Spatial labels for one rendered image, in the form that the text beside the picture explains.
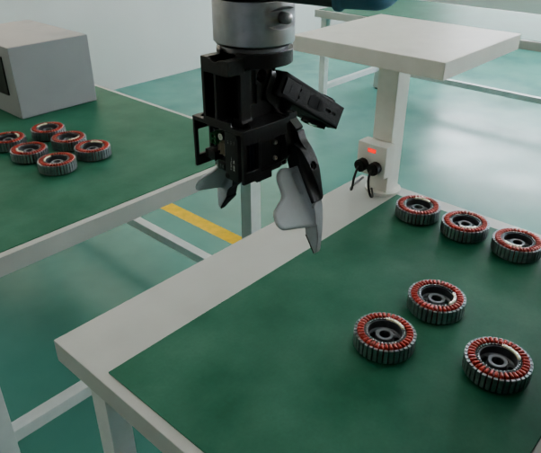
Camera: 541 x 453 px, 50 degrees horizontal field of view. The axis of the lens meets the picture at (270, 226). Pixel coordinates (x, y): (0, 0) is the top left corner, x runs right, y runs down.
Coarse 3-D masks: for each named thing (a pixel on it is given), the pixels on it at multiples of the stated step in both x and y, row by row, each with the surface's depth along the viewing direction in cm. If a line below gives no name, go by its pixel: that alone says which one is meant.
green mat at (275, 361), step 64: (320, 256) 134; (384, 256) 134; (448, 256) 134; (192, 320) 114; (256, 320) 114; (320, 320) 114; (512, 320) 114; (128, 384) 99; (192, 384) 99; (256, 384) 99; (320, 384) 99; (384, 384) 99; (448, 384) 99; (256, 448) 88; (320, 448) 88; (384, 448) 88; (448, 448) 88; (512, 448) 88
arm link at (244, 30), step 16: (224, 0) 54; (224, 16) 50; (240, 16) 49; (256, 16) 49; (272, 16) 50; (288, 16) 50; (224, 32) 51; (240, 32) 50; (256, 32) 50; (272, 32) 50; (288, 32) 51; (224, 48) 52; (240, 48) 50; (256, 48) 50; (272, 48) 51
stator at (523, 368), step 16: (464, 352) 102; (480, 352) 102; (496, 352) 103; (512, 352) 101; (464, 368) 101; (480, 368) 97; (496, 368) 99; (512, 368) 101; (528, 368) 97; (480, 384) 98; (496, 384) 96; (512, 384) 95
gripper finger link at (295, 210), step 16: (288, 176) 57; (288, 192) 57; (304, 192) 58; (288, 208) 57; (304, 208) 58; (320, 208) 58; (288, 224) 56; (304, 224) 57; (320, 224) 59; (320, 240) 59
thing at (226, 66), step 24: (288, 48) 53; (216, 72) 51; (240, 72) 51; (264, 72) 54; (216, 96) 52; (240, 96) 52; (264, 96) 55; (192, 120) 56; (216, 120) 54; (240, 120) 53; (264, 120) 54; (288, 120) 56; (216, 144) 56; (240, 144) 53; (264, 144) 55; (288, 144) 57; (240, 168) 54; (264, 168) 56
